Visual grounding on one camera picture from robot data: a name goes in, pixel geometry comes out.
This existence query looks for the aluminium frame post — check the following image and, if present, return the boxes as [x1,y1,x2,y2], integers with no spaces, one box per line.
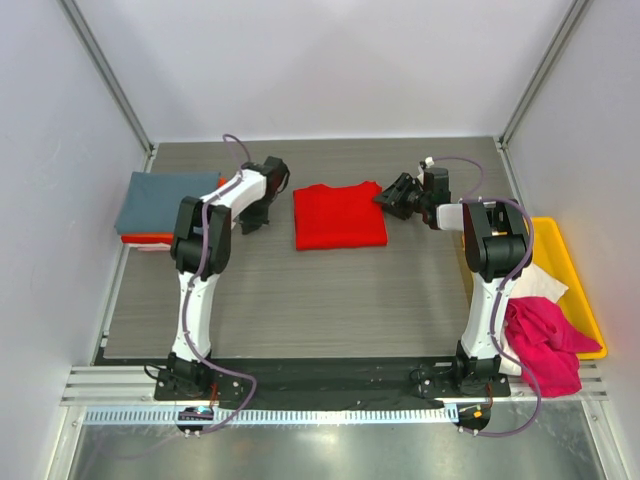
[495,0,592,151]
[57,0,154,155]

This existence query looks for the white t shirt in bin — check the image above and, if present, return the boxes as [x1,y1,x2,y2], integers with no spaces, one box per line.
[499,263,569,376]

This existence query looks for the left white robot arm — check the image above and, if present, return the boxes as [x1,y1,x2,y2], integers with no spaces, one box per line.
[156,156,290,396]

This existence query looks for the folded grey t shirt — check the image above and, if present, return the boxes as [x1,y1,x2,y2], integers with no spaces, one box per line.
[114,171,224,235]

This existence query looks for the slotted cable duct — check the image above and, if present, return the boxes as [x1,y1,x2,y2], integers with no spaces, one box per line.
[84,404,458,427]

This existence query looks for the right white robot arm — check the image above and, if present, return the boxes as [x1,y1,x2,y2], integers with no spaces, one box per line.
[374,167,535,396]

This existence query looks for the red t shirt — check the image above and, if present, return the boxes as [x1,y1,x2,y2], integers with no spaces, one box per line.
[293,181,388,251]

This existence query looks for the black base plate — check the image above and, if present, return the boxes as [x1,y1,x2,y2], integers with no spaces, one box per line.
[153,355,511,412]

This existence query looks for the right aluminium frame post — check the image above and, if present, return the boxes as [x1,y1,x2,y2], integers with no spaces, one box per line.
[495,0,592,151]

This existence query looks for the yellow plastic bin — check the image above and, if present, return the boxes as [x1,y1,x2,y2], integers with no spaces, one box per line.
[460,215,608,360]

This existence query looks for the left aluminium frame post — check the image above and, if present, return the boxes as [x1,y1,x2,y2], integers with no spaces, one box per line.
[57,0,154,155]

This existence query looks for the folded orange t shirt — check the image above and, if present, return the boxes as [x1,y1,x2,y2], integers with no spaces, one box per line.
[120,175,231,246]

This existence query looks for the magenta t shirt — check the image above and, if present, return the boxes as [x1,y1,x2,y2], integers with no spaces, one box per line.
[505,297,601,398]

